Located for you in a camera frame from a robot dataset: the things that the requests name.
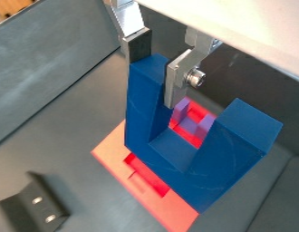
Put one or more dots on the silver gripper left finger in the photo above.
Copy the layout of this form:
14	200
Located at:
134	36

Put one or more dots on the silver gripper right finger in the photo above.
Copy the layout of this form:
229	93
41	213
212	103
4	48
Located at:
183	70

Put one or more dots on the blue U-shaped block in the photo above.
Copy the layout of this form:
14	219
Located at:
199	152

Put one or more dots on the red base board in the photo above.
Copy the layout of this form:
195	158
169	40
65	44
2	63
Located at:
157	198

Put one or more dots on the black angled fixture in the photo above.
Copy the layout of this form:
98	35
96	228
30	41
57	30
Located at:
34	210

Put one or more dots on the purple U-shaped block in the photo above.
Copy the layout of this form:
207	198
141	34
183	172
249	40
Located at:
191	121

